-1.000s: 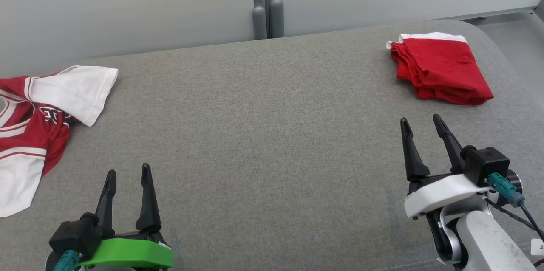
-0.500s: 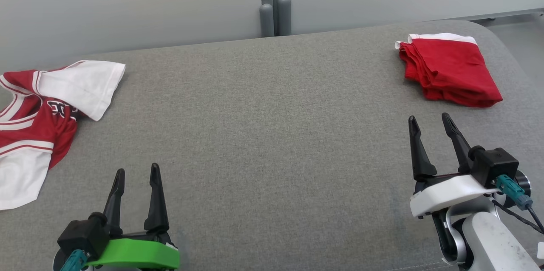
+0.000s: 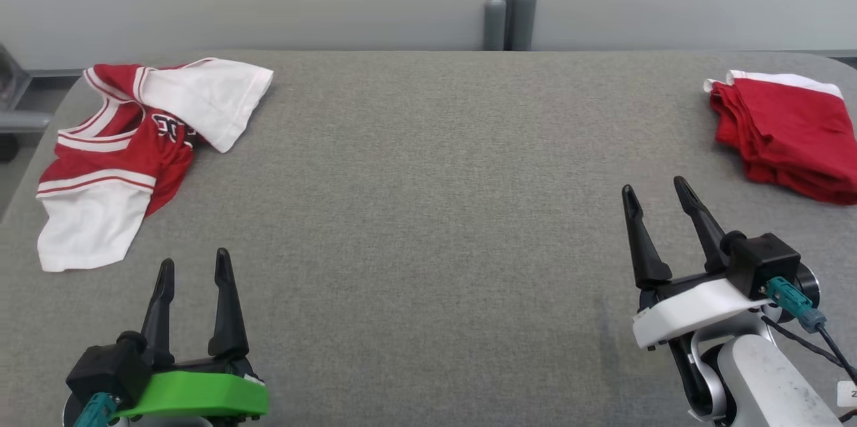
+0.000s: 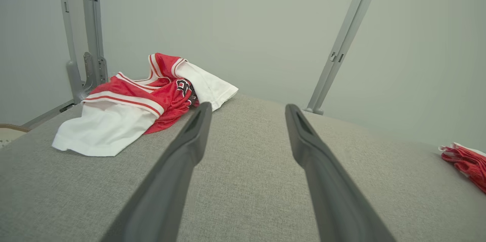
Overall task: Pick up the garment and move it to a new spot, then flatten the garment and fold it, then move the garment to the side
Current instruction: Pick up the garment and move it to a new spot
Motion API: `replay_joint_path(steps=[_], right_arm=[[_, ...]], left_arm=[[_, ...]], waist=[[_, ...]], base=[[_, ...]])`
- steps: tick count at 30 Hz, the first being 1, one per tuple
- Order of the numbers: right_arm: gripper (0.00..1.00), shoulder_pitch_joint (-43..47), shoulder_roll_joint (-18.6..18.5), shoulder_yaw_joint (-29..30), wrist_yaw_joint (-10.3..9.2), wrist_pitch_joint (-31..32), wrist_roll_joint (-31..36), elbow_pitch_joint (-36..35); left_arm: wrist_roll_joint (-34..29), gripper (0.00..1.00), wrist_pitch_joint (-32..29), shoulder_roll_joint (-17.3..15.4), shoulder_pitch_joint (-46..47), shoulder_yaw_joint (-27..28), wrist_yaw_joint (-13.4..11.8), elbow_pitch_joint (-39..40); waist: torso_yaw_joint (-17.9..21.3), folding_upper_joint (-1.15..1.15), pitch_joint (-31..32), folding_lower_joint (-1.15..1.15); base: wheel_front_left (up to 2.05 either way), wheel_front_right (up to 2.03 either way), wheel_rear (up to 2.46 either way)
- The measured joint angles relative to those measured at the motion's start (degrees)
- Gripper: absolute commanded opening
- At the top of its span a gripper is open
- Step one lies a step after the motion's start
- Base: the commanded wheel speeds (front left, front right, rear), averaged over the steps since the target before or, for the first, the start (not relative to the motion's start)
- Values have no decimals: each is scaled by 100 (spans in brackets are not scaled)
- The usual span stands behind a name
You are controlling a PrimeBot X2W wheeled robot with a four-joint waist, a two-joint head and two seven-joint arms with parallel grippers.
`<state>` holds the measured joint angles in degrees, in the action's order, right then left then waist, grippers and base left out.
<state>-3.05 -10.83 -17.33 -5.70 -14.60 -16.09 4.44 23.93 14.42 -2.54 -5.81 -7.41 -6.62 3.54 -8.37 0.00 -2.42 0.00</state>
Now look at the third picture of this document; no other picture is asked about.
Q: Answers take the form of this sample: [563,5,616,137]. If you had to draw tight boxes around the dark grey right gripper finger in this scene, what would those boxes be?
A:
[673,176,730,274]
[621,185,672,288]

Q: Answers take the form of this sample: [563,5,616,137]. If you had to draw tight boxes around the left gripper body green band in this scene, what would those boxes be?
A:
[114,355,270,424]

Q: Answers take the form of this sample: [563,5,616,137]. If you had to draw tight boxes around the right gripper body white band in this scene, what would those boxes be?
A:
[633,272,771,351]

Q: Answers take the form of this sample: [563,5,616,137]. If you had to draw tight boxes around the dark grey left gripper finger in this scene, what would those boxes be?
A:
[141,258,176,367]
[208,248,250,359]

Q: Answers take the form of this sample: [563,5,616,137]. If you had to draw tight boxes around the red shorts white trim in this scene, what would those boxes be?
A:
[703,70,857,205]

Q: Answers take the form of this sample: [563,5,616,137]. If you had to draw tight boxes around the red white basketball jersey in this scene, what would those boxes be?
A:
[37,58,274,272]

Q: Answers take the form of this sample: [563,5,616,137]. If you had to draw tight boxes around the right camera cable teal connector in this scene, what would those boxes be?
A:
[765,276,857,384]

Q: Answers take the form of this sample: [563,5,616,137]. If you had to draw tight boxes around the camera cable teal connector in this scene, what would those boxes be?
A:
[72,392,120,427]
[765,276,857,384]

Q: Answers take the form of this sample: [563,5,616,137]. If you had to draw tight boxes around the left camera cable teal connector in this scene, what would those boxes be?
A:
[72,392,120,427]

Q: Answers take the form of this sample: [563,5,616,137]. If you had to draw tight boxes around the grey metal frame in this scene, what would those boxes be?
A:
[0,46,84,137]

